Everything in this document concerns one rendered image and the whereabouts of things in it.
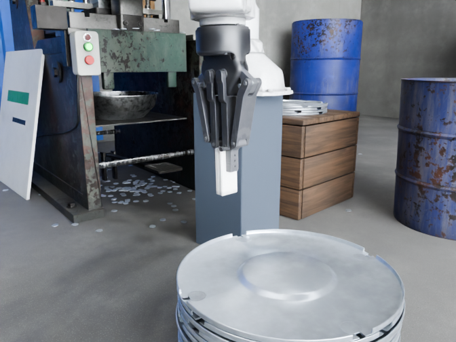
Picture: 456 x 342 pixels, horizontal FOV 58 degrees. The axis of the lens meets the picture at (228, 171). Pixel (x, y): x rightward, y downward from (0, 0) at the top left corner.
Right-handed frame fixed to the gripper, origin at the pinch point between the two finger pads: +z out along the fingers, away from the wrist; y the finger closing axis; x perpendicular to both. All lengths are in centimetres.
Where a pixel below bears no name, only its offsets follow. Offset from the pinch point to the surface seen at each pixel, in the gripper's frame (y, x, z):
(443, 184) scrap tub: 5, -89, 21
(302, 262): -12.1, -3.3, 11.5
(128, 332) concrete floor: 23.9, 6.9, 36.7
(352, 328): -24.6, 3.5, 12.2
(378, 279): -20.9, -7.9, 12.3
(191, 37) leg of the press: 94, -61, -26
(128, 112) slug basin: 107, -38, 2
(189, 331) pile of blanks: -10.0, 14.4, 15.1
